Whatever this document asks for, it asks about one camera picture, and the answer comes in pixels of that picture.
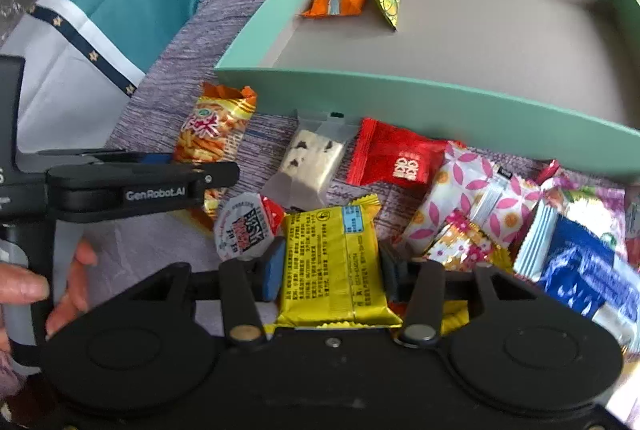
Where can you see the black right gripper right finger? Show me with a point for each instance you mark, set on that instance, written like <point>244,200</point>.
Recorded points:
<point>420,284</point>

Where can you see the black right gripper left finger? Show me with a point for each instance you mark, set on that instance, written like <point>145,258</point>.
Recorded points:
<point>242,284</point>

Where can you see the yellow wafer snack packet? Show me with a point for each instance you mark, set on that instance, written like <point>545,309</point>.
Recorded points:
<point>332,276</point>

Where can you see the person's left hand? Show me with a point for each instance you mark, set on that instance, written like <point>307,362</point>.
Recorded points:
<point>21,286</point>

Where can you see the round red white jelly cup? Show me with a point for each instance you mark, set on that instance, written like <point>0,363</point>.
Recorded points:
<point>246,226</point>

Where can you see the small floral candy packet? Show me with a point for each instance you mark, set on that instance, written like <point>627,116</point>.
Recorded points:
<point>461,245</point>

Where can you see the pink flower snack packet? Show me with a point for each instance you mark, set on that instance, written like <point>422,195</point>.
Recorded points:
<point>498,201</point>

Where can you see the teal white fabric bag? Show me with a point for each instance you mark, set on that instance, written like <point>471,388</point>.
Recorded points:
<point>84,60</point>

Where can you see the blue white snack packet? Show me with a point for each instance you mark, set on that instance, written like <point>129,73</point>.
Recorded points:
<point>577,268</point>

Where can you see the red square snack packet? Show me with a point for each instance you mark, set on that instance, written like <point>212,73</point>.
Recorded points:
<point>393,155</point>

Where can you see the clear white nougat packet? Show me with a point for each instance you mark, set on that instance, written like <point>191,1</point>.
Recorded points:
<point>314,154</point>

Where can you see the orange chips snack packet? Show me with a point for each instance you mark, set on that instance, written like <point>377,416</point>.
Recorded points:
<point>213,131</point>

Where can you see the purple patterned candy packet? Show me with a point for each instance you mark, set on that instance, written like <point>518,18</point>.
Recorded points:
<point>601,206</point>

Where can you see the mint green cardboard tray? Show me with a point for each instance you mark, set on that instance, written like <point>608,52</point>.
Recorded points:
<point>542,79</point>

